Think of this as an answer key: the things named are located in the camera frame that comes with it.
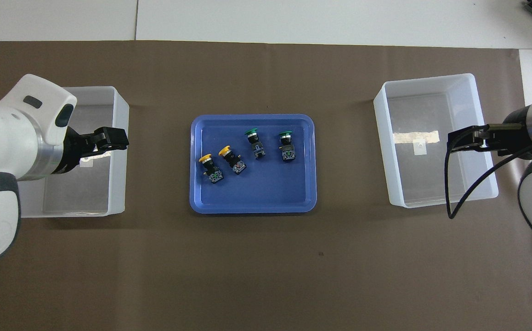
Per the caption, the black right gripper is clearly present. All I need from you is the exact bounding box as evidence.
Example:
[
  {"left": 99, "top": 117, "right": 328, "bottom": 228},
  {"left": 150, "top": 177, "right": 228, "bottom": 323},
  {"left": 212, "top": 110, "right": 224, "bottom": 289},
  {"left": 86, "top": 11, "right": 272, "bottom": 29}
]
[{"left": 447, "top": 107, "right": 532, "bottom": 160}]

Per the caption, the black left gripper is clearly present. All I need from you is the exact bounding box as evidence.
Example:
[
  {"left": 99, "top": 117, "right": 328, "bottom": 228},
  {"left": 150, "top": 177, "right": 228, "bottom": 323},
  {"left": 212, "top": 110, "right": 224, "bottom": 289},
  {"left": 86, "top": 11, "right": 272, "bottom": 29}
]
[{"left": 57, "top": 126, "right": 130, "bottom": 175}]

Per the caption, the yellow push button switch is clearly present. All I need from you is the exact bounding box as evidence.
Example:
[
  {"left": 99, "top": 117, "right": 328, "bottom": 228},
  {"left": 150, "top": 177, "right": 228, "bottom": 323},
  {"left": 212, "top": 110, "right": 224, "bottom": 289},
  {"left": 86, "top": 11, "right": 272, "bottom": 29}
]
[
  {"left": 218, "top": 145, "right": 247, "bottom": 176},
  {"left": 198, "top": 154, "right": 225, "bottom": 185}
]

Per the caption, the green push button switch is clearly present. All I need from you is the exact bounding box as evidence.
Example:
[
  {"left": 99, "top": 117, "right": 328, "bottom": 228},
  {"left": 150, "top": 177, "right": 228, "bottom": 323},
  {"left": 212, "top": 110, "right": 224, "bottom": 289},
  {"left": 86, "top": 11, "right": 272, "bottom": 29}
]
[
  {"left": 244, "top": 128, "right": 266, "bottom": 160},
  {"left": 278, "top": 131, "right": 297, "bottom": 163}
]

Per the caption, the translucent white plastic box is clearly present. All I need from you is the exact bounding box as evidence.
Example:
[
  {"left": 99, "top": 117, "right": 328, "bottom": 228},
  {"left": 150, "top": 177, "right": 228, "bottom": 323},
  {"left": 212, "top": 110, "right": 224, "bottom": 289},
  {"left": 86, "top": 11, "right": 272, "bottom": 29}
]
[
  {"left": 18, "top": 86, "right": 130, "bottom": 218},
  {"left": 374, "top": 74, "right": 499, "bottom": 209}
]

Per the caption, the blue plastic tray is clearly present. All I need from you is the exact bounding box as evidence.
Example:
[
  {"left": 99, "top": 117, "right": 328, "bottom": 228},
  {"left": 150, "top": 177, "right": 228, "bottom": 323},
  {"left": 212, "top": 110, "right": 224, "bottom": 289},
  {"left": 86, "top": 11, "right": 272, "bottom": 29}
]
[{"left": 189, "top": 114, "right": 317, "bottom": 215}]

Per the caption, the brown paper table mat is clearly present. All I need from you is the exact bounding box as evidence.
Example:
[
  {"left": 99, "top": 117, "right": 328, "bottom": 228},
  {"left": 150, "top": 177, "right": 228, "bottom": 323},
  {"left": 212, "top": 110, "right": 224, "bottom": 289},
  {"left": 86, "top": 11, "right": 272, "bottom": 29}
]
[{"left": 0, "top": 40, "right": 532, "bottom": 331}]

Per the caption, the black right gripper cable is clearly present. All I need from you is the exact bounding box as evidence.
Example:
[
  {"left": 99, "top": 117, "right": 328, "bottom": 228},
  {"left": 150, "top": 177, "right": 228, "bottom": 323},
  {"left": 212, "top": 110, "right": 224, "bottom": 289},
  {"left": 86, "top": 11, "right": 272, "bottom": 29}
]
[{"left": 445, "top": 131, "right": 532, "bottom": 220}]

